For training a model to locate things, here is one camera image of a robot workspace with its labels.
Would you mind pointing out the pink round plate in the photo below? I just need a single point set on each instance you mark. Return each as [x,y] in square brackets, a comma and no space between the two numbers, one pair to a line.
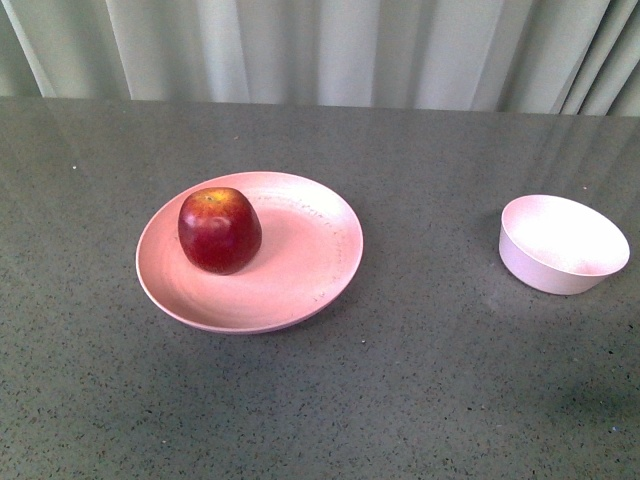
[311,249]

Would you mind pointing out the white pleated curtain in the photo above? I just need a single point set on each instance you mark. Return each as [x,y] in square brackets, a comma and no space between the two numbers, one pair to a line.
[567,57]

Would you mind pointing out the pale pink bowl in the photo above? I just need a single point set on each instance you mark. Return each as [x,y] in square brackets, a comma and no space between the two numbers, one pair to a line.
[559,246]

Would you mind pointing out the red apple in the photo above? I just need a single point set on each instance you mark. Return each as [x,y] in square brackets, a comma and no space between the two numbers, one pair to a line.
[219,230]

